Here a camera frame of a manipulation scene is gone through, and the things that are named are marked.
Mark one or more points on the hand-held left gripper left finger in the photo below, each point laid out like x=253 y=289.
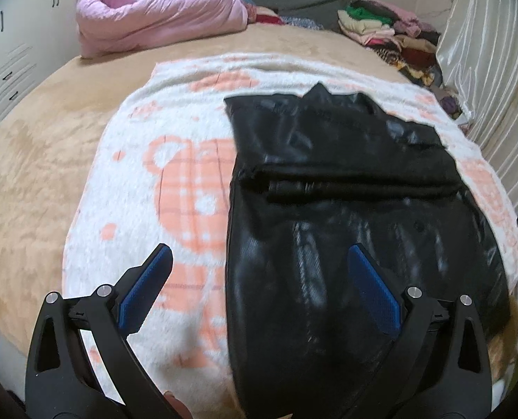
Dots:
x=147 y=279

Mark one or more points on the blue patterned cloth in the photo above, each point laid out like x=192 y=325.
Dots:
x=302 y=22

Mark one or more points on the bag of clothes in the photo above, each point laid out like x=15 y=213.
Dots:
x=453 y=104

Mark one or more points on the bear printed blanket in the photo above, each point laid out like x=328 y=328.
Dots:
x=162 y=183

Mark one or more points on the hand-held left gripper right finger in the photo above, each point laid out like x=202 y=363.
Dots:
x=372 y=283

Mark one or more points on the red folded cloth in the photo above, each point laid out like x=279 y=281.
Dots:
x=265 y=16

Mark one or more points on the person's left hand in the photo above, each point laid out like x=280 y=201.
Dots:
x=178 y=406

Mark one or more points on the beige bed sheet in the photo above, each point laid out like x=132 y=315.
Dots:
x=45 y=161

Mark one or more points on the black leather jacket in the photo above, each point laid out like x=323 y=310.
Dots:
x=350 y=209

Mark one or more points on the pink quilt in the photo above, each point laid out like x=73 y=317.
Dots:
x=154 y=15

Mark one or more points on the white wardrobe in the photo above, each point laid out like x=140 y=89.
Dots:
x=10 y=30

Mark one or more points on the pile of folded clothes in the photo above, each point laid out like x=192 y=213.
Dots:
x=390 y=35

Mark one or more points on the teal cloth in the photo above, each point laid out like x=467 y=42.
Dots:
x=245 y=1

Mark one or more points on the cream satin curtain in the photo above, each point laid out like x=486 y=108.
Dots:
x=490 y=74

